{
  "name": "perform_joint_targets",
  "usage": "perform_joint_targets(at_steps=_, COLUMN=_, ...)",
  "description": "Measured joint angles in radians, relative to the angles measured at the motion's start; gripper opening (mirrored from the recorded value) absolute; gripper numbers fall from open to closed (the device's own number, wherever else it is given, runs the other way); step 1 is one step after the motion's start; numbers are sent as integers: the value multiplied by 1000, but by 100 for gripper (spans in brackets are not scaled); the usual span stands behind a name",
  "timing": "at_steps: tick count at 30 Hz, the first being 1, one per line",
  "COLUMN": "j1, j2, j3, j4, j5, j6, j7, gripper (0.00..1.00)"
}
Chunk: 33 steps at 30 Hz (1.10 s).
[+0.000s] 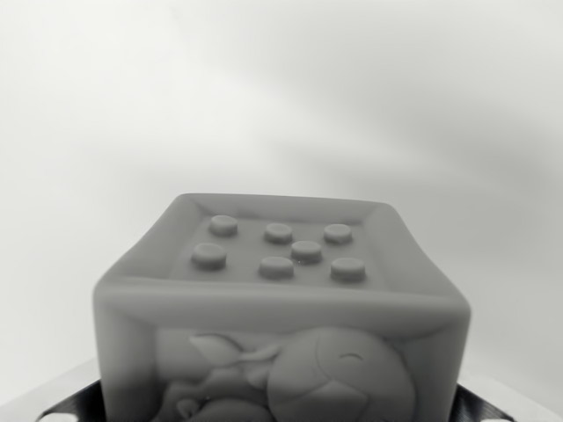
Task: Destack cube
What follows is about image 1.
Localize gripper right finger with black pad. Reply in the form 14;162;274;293
453;381;516;422

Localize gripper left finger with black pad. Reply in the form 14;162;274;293
33;378;103;422

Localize grey embossed rubber cube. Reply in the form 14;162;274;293
92;192;472;422

